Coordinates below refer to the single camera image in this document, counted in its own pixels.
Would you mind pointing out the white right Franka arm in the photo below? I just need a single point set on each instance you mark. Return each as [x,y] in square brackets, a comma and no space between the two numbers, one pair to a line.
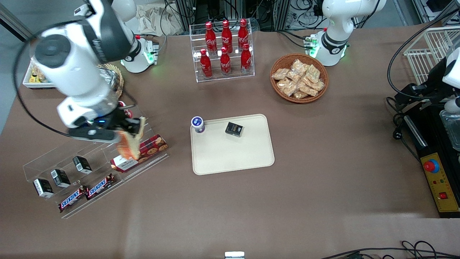
[79,72]

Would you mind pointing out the clear rectangular food container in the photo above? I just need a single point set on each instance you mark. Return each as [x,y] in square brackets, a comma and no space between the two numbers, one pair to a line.
[452,129]

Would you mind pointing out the round brown wicker basket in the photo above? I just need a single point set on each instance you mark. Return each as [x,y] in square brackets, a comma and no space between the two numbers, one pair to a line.
[276,90]

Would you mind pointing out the purple lidded yogurt cup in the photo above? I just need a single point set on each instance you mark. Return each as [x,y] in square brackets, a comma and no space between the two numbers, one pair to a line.
[198,124]

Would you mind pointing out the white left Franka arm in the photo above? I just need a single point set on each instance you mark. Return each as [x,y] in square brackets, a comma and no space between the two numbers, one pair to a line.
[336,21]

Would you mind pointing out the red cookie box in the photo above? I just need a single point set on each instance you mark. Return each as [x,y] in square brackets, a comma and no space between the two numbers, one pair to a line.
[154,145]

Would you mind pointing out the oval tan wicker basket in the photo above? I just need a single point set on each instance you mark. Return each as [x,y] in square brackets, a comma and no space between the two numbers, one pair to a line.
[120,81]

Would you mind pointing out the red lidded yogurt cup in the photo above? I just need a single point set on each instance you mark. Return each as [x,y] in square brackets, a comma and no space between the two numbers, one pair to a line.
[128,113]

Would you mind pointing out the small black labelled box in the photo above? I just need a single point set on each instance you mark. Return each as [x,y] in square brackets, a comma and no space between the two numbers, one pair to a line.
[234,129]
[43,188]
[60,178]
[82,164]

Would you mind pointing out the white rectangular snack bin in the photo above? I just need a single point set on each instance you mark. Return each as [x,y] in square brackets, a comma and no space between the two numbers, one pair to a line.
[32,85]

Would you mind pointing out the aluminium equipment frame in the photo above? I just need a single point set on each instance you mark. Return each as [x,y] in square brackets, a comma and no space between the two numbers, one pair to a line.
[215,10]

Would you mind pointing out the small silver white device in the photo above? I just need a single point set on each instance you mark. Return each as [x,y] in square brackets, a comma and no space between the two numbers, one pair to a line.
[234,255]

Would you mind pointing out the clear wrapped cracker packet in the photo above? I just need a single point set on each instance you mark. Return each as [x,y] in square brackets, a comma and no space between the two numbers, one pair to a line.
[299,66]
[294,76]
[308,89]
[313,73]
[318,85]
[300,95]
[287,87]
[36,70]
[280,74]

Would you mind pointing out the red Coca-Cola bottle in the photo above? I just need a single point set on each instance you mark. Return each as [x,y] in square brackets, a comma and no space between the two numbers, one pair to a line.
[243,33]
[245,59]
[205,65]
[210,37]
[226,35]
[225,63]

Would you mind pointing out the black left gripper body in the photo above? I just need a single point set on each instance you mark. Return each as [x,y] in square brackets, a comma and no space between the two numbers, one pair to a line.
[433,83]

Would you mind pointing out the clear acrylic bottle rack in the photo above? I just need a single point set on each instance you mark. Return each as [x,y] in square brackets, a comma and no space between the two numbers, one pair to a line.
[248,77]

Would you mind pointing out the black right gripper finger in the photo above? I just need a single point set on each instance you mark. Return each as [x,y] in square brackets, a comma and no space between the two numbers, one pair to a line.
[91,135]
[131,126]

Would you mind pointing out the Snickers chocolate bar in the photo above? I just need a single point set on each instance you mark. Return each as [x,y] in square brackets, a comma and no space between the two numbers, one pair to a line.
[100,186]
[73,198]

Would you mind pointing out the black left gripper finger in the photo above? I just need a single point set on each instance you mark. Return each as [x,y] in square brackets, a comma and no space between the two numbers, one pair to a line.
[406,96]
[430,102]

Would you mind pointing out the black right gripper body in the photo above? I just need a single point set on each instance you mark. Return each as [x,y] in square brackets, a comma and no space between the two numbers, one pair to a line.
[115,119]

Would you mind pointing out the clear acrylic stepped shelf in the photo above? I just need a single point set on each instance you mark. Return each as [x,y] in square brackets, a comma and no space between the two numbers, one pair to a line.
[93,162]

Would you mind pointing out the yellow snack packet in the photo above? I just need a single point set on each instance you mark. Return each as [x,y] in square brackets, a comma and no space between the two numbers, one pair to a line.
[34,78]

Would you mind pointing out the black sealing machine yellow panel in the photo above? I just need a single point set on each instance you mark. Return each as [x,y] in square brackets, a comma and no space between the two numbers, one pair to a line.
[440,187]

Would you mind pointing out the grey aluminium post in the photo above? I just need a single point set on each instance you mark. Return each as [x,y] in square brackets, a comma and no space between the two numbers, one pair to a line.
[12,21]

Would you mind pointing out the beige plastic serving tray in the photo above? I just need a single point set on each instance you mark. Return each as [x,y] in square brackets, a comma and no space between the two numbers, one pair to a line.
[233,154]

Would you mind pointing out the triangle sandwich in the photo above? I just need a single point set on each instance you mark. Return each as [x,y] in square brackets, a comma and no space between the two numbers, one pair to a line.
[130,145]

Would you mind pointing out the beige crumpled cloth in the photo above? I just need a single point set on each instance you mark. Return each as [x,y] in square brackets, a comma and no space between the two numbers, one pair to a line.
[154,18]

